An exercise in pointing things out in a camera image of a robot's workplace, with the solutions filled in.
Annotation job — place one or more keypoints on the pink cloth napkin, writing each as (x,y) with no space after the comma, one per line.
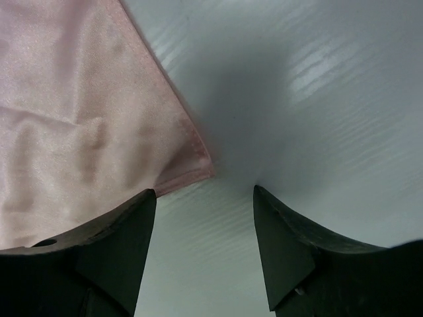
(88,119)

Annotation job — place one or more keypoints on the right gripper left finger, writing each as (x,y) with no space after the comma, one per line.
(92,270)

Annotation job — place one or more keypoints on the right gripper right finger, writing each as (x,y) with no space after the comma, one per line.
(310,270)

